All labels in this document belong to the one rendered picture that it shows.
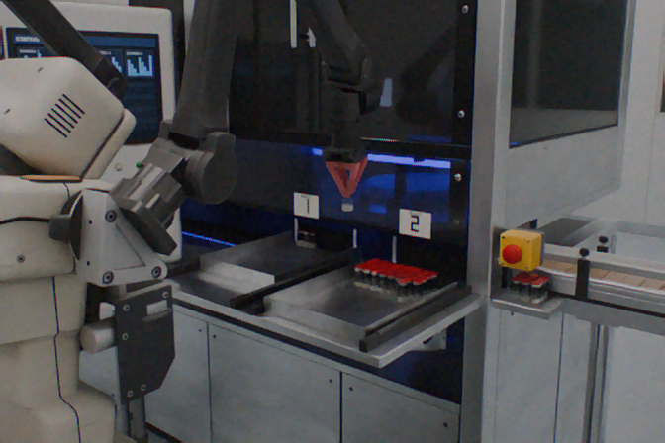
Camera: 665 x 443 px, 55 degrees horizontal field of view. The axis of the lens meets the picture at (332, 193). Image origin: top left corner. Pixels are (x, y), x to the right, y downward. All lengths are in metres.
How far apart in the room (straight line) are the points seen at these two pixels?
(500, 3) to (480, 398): 0.87
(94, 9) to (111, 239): 1.13
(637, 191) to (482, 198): 4.72
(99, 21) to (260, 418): 1.25
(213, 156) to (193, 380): 1.50
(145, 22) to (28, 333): 1.14
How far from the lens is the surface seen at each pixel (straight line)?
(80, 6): 1.85
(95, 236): 0.81
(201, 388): 2.26
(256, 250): 1.78
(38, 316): 0.97
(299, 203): 1.72
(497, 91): 1.38
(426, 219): 1.49
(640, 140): 6.04
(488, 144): 1.40
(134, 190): 0.82
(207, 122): 0.86
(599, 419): 1.64
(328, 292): 1.45
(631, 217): 6.14
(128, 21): 1.89
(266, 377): 2.00
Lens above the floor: 1.36
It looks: 11 degrees down
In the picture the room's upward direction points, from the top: straight up
